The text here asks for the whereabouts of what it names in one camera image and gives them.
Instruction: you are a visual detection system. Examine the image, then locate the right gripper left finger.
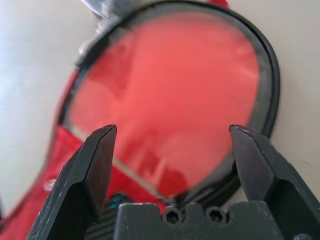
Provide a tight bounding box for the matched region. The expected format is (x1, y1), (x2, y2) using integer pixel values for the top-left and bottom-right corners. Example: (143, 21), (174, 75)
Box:
(26, 124), (118, 240)

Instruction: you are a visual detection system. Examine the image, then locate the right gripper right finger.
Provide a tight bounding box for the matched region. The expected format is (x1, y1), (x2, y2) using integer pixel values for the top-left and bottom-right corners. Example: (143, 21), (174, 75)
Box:
(228, 124), (320, 240)

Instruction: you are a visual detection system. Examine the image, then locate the red black paddle case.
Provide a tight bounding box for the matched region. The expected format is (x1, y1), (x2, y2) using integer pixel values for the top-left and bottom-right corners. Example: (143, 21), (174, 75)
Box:
(0, 0), (281, 240)

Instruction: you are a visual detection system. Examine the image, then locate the red ping-pong paddle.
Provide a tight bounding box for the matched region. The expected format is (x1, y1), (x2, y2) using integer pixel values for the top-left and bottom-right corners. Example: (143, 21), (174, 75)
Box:
(66, 11), (264, 199)

